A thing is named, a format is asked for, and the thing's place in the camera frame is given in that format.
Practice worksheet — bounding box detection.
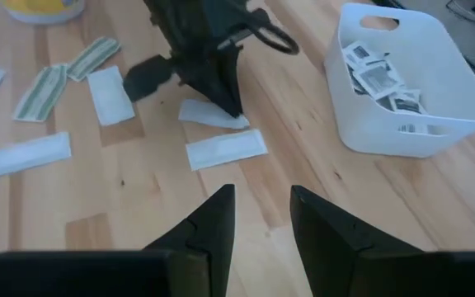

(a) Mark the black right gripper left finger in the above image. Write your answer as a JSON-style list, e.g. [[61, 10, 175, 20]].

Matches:
[[0, 184, 237, 297]]

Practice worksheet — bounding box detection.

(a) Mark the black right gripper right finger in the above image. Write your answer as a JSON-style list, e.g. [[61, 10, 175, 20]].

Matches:
[[289, 185, 475, 297]]

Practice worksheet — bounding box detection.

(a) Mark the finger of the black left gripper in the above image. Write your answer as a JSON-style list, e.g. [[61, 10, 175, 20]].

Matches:
[[179, 49, 246, 119], [122, 55, 176, 103]]

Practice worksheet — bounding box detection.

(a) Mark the long white bandage packet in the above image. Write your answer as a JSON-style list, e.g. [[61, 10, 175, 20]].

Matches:
[[185, 128, 269, 172], [0, 131, 73, 183]]

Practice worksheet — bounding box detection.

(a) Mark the green striped bandage packet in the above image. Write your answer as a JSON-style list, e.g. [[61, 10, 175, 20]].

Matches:
[[12, 64, 69, 124], [66, 35, 122, 83]]

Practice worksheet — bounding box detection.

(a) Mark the white-lidded yellow wipes canister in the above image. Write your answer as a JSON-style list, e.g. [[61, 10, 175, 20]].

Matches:
[[1, 0, 86, 25]]

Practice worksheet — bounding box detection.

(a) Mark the white plastic bin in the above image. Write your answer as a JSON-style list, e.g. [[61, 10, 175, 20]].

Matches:
[[323, 2, 475, 158]]

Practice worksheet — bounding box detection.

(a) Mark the black left camera cable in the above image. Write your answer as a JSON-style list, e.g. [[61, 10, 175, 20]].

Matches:
[[216, 7, 300, 56]]

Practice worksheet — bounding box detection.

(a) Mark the thin black cable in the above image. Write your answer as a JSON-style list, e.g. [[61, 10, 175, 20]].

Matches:
[[445, 0, 475, 28]]

